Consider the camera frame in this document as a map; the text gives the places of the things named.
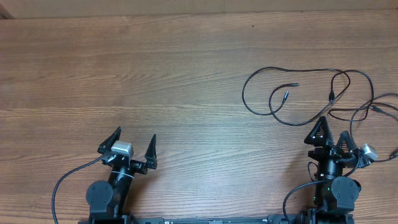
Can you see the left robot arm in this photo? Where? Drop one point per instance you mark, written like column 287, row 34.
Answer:
column 107, row 198

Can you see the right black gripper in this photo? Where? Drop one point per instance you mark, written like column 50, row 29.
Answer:
column 323, row 139

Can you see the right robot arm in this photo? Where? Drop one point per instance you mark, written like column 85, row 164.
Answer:
column 335, row 191

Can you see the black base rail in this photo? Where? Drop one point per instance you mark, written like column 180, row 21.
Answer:
column 270, row 219

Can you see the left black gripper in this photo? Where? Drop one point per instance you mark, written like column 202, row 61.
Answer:
column 140, row 167

